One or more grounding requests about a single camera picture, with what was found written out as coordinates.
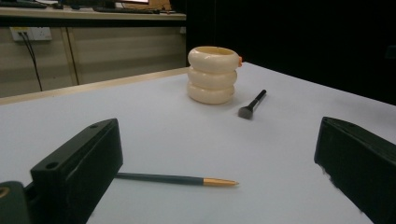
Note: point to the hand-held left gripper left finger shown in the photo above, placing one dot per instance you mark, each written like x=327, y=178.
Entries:
x=77, y=174

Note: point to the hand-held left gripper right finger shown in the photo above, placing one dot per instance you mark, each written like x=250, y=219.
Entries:
x=361, y=168

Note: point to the dark pen with gold tip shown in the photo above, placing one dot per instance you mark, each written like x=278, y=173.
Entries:
x=174, y=179

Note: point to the black makeup brush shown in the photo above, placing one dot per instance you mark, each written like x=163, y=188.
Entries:
x=247, y=112

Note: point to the cream ringed brush holder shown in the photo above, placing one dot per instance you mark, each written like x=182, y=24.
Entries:
x=211, y=81

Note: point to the white table cover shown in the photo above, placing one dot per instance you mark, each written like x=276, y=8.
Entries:
x=186, y=140

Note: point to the beige cabinet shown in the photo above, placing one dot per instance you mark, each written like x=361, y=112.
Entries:
x=124, y=53

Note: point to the black curtain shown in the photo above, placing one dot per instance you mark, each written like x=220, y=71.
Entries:
x=295, y=40

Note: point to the beige desk counter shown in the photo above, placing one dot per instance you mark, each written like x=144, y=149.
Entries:
x=93, y=15

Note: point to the black keyboard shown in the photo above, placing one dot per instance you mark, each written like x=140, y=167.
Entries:
x=124, y=10

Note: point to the white wall power outlet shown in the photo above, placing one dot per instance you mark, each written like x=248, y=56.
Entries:
x=40, y=33

